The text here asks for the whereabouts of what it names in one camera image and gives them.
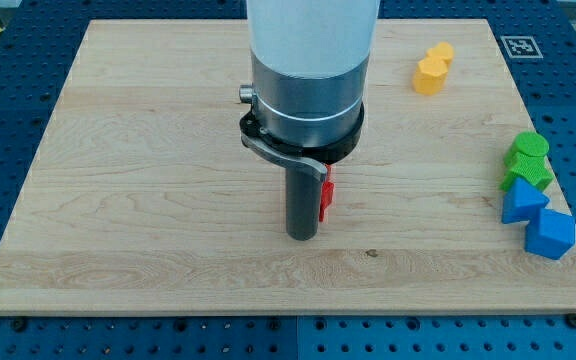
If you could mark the white fiducial marker tag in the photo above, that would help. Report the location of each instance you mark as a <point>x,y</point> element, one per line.
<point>521,47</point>

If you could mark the green circle block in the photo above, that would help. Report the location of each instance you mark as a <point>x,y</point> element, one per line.
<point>531,144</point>

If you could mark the yellow hexagon block front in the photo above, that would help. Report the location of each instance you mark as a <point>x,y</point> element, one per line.
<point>430,75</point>

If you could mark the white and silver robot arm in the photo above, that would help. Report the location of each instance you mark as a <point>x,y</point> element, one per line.
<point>309,61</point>

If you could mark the yellow block rear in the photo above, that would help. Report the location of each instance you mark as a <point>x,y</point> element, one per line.
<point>443,51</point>

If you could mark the red star block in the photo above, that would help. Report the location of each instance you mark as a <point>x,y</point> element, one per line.
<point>327,193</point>

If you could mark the black tool mount with lever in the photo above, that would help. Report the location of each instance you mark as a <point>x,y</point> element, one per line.
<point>310,161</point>

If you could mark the blue cube block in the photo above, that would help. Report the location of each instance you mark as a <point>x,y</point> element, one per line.
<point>550,234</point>

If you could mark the blue triangle block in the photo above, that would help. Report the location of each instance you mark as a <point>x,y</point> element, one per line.
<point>522,202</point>

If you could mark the green star block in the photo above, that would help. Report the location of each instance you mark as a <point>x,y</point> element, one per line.
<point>531,169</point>

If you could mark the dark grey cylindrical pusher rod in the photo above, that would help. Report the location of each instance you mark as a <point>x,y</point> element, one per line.
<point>302,205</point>

